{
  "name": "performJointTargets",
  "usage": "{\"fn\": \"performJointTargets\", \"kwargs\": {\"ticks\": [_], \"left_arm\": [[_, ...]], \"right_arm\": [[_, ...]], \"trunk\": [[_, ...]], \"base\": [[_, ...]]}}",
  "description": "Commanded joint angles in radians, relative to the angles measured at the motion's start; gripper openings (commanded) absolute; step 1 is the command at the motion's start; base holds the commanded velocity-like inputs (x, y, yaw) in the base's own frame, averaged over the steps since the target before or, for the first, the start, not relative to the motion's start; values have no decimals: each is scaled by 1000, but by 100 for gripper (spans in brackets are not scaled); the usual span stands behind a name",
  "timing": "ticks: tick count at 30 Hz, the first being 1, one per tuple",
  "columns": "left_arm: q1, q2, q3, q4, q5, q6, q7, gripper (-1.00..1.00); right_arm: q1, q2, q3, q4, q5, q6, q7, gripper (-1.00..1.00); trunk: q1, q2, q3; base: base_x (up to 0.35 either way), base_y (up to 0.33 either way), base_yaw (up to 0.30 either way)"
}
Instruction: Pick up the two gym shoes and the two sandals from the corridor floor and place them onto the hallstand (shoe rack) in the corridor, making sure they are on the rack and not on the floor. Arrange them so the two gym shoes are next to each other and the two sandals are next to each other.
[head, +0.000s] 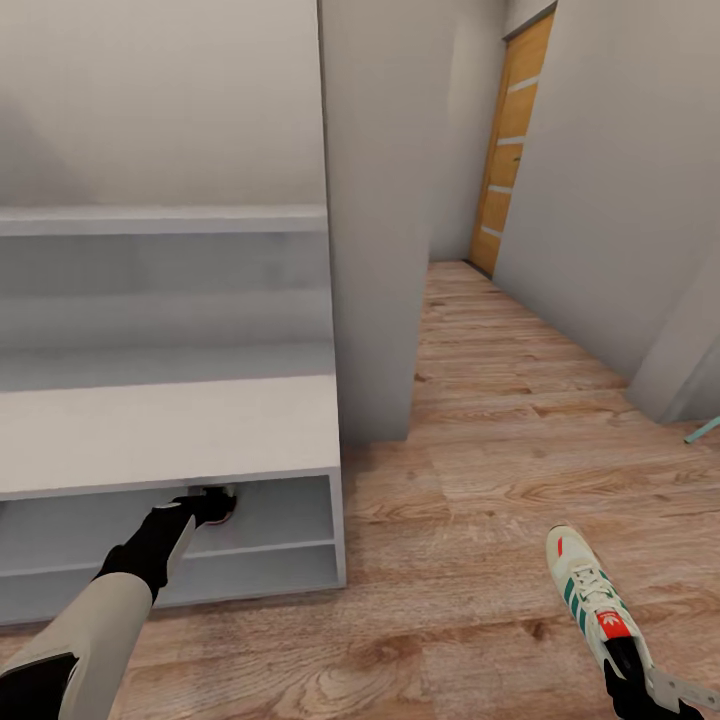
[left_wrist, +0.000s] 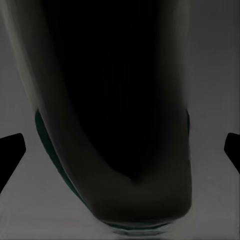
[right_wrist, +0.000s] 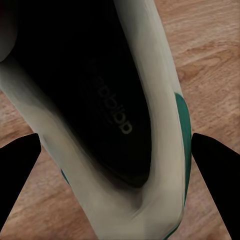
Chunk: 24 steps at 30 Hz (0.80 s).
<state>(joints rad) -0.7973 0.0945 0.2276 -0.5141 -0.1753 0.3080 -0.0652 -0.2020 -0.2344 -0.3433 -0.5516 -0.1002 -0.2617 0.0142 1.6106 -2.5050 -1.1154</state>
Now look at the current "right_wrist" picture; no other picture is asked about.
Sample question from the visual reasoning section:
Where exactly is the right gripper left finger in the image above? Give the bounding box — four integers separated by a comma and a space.
0, 133, 42, 232

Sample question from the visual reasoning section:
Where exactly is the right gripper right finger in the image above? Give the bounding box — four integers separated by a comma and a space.
191, 133, 240, 240

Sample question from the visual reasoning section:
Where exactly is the gym shoe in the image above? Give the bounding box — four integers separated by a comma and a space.
0, 0, 192, 240

